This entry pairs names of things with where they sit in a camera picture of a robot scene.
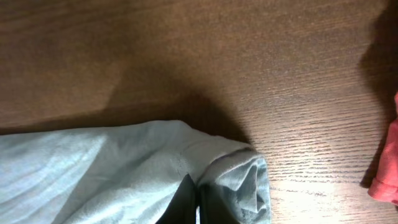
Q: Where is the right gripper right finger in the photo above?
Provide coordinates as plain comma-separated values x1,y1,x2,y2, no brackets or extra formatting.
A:
199,185,239,224

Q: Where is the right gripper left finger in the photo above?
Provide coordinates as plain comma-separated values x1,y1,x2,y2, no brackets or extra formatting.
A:
156,174,197,224

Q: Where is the light blue t-shirt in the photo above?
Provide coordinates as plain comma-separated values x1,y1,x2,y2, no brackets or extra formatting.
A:
1,121,271,223

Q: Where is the red t-shirt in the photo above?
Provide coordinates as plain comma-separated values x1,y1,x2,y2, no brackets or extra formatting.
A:
368,91,398,206

